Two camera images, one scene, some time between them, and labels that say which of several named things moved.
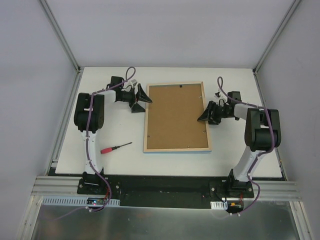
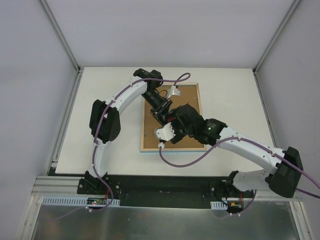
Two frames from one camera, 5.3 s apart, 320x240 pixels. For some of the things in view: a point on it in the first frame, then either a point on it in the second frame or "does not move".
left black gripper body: [135, 99] to [161, 108]
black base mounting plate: [169, 191] does not move
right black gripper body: [215, 113] to [179, 129]
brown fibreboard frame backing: [173, 112] does not move
